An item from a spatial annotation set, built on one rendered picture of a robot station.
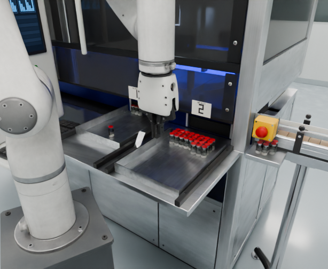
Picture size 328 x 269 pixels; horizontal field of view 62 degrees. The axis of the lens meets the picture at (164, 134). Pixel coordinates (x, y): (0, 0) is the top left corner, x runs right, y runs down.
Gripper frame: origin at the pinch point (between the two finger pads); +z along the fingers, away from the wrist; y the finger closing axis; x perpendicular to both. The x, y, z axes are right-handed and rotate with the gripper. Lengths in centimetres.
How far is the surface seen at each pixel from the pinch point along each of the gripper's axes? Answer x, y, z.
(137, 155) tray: -13.6, 19.6, 21.4
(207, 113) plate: -39.1, 4.3, 9.9
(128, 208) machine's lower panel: -39, 52, 83
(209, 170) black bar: -18.5, -7.8, 20.4
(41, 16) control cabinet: -31, 91, -23
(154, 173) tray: -8.3, 7.9, 22.2
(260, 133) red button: -35.7, -18.0, 10.9
